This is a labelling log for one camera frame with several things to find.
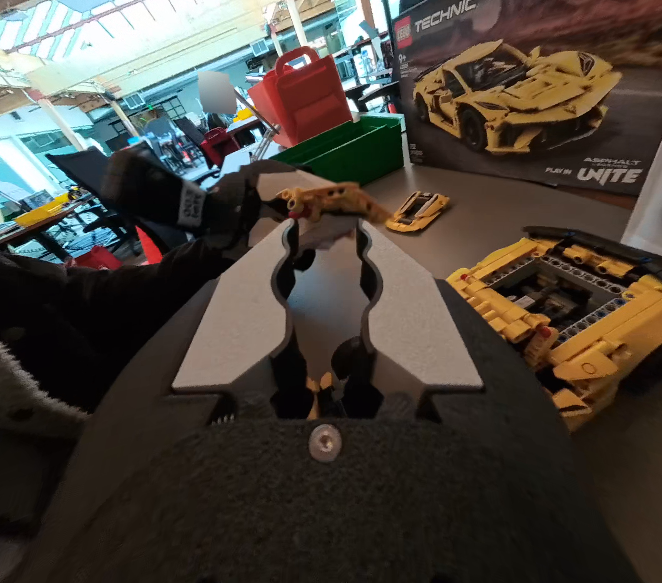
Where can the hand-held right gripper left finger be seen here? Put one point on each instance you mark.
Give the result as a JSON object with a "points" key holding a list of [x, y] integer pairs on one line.
{"points": [[232, 334]]}

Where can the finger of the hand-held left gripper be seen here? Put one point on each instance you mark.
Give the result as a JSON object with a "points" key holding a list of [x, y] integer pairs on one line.
{"points": [[326, 231], [269, 184]]}

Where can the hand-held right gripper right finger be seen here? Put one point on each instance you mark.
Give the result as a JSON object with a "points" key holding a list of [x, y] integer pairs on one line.
{"points": [[424, 334]]}

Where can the yellow hood panel assembly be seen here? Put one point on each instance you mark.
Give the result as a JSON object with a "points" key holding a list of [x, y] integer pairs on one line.
{"points": [[341, 197]]}

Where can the yellow headlight panel piece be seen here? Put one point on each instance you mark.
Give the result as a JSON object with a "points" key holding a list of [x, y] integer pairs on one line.
{"points": [[419, 213]]}

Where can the yellow toy brick car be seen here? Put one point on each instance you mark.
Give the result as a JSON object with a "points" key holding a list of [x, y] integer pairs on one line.
{"points": [[595, 345]]}

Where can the person's left forearm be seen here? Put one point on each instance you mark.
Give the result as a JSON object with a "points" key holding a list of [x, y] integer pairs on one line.
{"points": [[155, 277]]}

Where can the black office chair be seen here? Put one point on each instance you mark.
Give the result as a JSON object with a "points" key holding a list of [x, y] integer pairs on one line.
{"points": [[191, 143]]}

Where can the small red bin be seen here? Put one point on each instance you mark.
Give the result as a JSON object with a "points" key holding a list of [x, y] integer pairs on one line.
{"points": [[220, 146]]}

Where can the black tilted panel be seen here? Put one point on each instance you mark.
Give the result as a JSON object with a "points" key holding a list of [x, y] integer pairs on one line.
{"points": [[82, 174]]}

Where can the green plastic bin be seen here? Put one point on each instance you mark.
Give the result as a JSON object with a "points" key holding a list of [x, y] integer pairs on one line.
{"points": [[351, 153]]}

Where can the red plastic tote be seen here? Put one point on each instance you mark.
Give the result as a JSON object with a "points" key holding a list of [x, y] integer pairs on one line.
{"points": [[305, 102]]}

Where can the yellow plastic tray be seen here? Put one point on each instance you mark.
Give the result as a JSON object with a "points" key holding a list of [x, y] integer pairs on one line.
{"points": [[41, 213]]}

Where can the car picture instruction booklet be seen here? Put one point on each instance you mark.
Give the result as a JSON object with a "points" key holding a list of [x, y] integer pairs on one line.
{"points": [[646, 210]]}

